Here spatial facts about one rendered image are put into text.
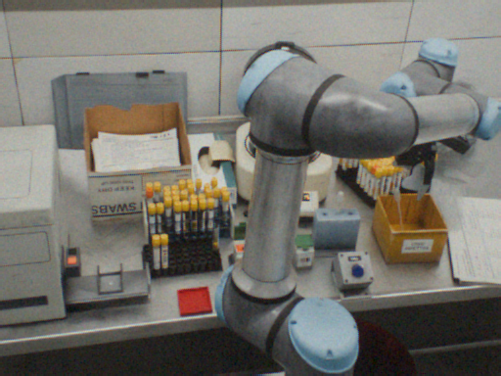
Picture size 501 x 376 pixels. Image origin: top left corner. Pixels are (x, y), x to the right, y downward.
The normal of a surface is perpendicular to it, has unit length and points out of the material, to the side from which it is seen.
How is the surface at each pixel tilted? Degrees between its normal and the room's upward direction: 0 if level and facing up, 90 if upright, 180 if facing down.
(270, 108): 84
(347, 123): 64
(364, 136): 79
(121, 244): 0
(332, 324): 7
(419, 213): 90
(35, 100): 90
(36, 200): 0
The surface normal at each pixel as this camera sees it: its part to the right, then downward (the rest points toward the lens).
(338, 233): 0.11, 0.58
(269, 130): -0.48, 0.40
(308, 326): 0.15, -0.76
